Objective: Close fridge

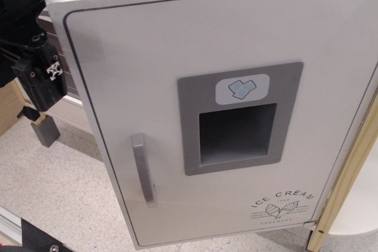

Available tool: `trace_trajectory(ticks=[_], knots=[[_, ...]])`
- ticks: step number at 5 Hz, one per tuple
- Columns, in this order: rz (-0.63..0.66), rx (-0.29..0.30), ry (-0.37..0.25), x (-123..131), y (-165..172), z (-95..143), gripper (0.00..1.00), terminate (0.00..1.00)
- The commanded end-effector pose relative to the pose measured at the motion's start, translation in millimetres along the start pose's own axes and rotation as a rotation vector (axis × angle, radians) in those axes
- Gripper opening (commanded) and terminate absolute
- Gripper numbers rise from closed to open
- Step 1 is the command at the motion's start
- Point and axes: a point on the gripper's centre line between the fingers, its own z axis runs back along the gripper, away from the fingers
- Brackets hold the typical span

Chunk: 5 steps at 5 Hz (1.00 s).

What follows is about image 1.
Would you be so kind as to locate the grey ice dispenser panel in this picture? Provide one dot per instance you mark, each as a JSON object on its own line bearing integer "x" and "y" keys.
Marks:
{"x": 238, "y": 118}

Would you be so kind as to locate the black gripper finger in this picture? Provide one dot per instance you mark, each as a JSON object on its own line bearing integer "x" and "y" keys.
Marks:
{"x": 40, "y": 73}

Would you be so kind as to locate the grey door handle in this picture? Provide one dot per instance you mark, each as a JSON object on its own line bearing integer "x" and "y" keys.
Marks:
{"x": 142, "y": 165}

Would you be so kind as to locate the aluminium rail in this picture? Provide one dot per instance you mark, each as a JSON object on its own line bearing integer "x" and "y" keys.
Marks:
{"x": 11, "y": 226}

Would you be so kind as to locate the wooden leg with grey foot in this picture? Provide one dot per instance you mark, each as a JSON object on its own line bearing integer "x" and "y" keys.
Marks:
{"x": 42, "y": 124}

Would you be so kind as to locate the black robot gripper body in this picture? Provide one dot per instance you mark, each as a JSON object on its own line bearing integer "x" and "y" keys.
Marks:
{"x": 20, "y": 32}

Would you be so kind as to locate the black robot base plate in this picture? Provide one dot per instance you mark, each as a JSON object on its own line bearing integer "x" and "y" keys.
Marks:
{"x": 34, "y": 239}

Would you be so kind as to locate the white toy fridge door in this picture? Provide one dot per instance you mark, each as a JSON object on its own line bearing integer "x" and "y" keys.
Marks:
{"x": 126, "y": 57}

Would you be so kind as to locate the beige wooden fridge frame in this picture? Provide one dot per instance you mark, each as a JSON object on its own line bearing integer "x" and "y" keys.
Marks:
{"x": 357, "y": 156}

